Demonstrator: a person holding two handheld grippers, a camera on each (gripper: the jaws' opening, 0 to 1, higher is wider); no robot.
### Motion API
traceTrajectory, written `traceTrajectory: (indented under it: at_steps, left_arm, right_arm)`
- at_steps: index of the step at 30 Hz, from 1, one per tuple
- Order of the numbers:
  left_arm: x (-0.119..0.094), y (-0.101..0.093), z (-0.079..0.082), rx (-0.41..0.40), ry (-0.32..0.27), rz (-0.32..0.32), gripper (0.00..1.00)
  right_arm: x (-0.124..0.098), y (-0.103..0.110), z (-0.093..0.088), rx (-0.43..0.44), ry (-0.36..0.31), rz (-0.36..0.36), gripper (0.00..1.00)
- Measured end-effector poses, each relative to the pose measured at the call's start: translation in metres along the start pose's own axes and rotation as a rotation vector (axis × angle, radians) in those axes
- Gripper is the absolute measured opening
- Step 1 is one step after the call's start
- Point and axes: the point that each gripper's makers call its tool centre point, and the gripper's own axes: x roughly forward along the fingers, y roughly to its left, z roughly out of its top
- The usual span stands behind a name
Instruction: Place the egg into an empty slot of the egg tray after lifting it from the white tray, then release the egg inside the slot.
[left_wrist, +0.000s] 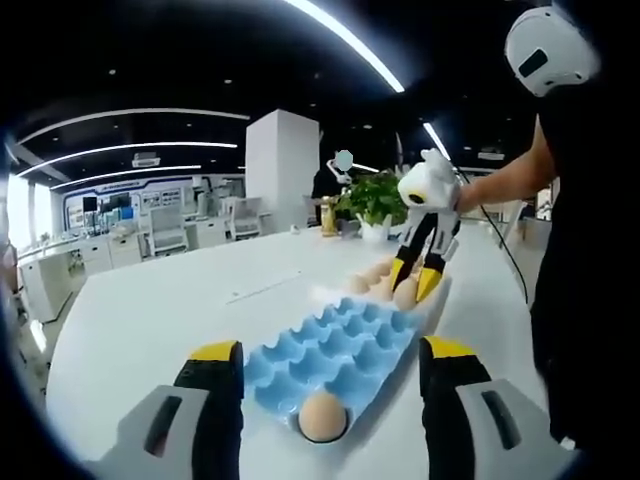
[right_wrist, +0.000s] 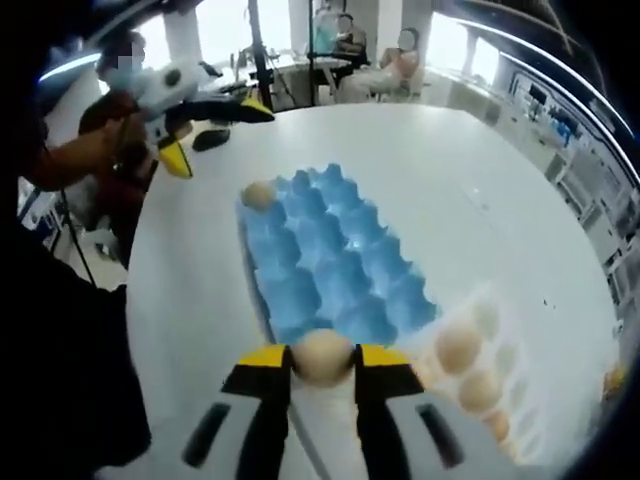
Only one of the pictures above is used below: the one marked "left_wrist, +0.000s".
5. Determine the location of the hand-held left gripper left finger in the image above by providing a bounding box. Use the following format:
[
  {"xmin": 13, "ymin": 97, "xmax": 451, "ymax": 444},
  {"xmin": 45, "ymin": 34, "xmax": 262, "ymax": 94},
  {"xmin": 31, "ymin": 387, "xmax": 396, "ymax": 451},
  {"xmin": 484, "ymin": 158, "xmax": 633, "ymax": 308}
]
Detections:
[{"xmin": 97, "ymin": 340, "xmax": 246, "ymax": 480}]

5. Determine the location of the white table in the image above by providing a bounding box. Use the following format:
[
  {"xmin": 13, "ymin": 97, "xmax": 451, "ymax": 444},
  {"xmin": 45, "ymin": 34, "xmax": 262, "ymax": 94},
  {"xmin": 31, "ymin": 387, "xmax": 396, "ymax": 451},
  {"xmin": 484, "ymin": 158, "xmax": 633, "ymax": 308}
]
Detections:
[{"xmin": 43, "ymin": 219, "xmax": 551, "ymax": 480}]

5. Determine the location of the white workbench row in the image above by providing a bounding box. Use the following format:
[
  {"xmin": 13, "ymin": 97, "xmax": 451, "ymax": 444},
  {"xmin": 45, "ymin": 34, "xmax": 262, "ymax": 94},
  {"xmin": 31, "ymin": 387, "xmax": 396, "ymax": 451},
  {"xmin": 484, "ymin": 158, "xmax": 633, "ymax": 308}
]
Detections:
[{"xmin": 17, "ymin": 234, "xmax": 146, "ymax": 324}]

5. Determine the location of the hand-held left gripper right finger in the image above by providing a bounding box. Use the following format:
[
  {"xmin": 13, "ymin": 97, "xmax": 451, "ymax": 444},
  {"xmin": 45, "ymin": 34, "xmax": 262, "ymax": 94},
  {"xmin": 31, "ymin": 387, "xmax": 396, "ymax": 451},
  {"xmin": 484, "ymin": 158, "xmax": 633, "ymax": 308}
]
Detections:
[{"xmin": 417, "ymin": 335, "xmax": 584, "ymax": 480}]

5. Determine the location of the person's black clothed torso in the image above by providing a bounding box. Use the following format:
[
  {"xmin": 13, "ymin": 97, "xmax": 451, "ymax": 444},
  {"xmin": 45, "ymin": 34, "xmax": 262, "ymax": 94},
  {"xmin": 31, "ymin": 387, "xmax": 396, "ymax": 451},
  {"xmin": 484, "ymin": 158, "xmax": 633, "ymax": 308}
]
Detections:
[{"xmin": 528, "ymin": 74, "xmax": 636, "ymax": 449}]

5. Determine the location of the blue framed wall display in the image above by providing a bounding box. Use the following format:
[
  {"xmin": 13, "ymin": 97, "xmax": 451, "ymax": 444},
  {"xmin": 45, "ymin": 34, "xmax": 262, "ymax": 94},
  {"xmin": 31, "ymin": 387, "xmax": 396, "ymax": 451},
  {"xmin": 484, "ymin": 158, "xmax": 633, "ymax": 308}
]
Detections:
[{"xmin": 63, "ymin": 175, "xmax": 196, "ymax": 231}]

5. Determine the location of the long ceiling light strip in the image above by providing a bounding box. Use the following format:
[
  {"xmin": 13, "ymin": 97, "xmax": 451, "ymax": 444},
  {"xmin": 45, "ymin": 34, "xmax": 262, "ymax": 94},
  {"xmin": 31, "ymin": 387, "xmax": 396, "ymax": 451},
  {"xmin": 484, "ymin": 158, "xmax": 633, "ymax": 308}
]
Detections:
[
  {"xmin": 422, "ymin": 121, "xmax": 454, "ymax": 161},
  {"xmin": 282, "ymin": 0, "xmax": 406, "ymax": 94}
]

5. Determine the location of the brown chicken egg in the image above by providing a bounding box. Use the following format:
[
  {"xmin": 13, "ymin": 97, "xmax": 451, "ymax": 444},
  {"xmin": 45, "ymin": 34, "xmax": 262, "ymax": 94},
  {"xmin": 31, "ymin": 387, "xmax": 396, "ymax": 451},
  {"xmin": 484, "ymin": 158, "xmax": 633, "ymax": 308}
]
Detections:
[
  {"xmin": 394, "ymin": 277, "xmax": 419, "ymax": 311},
  {"xmin": 298, "ymin": 392, "xmax": 347, "ymax": 442}
]

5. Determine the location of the white square pillar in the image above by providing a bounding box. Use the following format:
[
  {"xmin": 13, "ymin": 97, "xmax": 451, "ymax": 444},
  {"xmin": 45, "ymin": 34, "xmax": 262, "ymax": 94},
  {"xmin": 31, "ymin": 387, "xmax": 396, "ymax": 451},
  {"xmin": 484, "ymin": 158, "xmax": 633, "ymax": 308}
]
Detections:
[{"xmin": 244, "ymin": 109, "xmax": 321, "ymax": 236}]

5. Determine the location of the yellow drink bottle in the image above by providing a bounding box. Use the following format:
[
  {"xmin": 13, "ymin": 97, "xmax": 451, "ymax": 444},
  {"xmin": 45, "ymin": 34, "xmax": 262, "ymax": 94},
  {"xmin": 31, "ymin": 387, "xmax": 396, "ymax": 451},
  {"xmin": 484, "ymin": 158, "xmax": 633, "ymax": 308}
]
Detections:
[{"xmin": 319, "ymin": 195, "xmax": 337, "ymax": 237}]

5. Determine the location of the white chest-worn device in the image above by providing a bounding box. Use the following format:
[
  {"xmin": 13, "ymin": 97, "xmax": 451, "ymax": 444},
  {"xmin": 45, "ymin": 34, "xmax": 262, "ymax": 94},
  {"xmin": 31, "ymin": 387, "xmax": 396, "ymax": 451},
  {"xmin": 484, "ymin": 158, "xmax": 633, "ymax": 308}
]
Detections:
[{"xmin": 503, "ymin": 5, "xmax": 601, "ymax": 99}]

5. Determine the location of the blue egg tray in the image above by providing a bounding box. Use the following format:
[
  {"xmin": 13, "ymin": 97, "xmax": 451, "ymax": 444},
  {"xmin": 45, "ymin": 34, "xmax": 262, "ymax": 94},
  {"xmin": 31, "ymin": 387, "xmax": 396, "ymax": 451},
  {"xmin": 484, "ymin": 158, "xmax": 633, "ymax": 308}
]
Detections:
[{"xmin": 243, "ymin": 297, "xmax": 426, "ymax": 444}]

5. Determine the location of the white laboratory machine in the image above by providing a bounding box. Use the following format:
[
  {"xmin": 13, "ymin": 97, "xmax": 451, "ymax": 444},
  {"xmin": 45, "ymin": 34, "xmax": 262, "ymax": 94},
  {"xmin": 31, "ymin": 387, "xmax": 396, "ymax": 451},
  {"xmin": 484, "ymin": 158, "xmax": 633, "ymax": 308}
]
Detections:
[{"xmin": 192, "ymin": 174, "xmax": 224, "ymax": 219}]

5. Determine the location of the clear plastic egg tray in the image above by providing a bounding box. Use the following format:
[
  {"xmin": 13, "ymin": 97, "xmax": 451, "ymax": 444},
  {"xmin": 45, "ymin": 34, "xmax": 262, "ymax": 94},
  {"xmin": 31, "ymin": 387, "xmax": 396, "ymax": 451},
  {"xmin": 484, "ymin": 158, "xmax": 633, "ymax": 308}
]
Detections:
[{"xmin": 307, "ymin": 252, "xmax": 454, "ymax": 331}]

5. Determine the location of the white mesh office chair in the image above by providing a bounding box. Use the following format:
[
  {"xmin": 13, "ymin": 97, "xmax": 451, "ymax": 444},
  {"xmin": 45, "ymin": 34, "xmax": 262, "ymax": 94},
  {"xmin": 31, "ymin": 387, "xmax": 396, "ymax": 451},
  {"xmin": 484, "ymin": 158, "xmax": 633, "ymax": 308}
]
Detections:
[
  {"xmin": 227, "ymin": 195, "xmax": 264, "ymax": 241},
  {"xmin": 148, "ymin": 205, "xmax": 190, "ymax": 257}
]

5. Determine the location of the group of brown eggs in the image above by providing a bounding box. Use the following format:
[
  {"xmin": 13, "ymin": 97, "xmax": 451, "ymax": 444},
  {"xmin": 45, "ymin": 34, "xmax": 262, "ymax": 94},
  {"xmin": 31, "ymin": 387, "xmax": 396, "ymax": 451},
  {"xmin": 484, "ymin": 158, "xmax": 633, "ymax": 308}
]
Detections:
[{"xmin": 348, "ymin": 257, "xmax": 426, "ymax": 311}]

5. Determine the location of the green potted plant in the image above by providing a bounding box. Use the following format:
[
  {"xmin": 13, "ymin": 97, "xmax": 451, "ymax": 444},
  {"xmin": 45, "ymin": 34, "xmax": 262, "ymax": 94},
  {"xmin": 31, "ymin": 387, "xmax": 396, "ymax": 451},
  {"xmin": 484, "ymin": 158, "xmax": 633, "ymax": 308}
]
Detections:
[{"xmin": 334, "ymin": 172, "xmax": 409, "ymax": 244}]

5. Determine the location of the curved ceiling light strip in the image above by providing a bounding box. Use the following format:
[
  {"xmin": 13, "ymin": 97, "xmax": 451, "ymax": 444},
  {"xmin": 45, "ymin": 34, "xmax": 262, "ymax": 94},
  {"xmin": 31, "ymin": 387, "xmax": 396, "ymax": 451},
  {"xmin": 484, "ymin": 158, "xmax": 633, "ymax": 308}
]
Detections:
[
  {"xmin": 14, "ymin": 107, "xmax": 251, "ymax": 146},
  {"xmin": 17, "ymin": 142, "xmax": 239, "ymax": 177},
  {"xmin": 49, "ymin": 164, "xmax": 203, "ymax": 191}
]

